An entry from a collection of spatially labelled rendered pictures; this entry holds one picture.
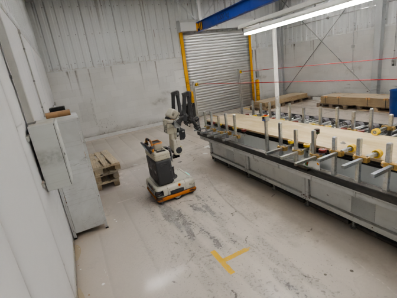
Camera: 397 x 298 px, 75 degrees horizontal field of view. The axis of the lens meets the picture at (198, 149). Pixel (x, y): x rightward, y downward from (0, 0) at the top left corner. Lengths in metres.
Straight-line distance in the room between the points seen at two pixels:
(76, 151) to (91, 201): 0.69
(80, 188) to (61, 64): 6.67
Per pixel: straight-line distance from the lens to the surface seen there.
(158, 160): 3.93
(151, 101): 10.29
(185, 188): 4.20
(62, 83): 9.84
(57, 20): 10.06
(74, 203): 3.77
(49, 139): 2.61
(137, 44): 10.27
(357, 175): 2.88
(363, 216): 3.37
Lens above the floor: 1.93
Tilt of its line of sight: 17 degrees down
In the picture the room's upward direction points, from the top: 8 degrees counter-clockwise
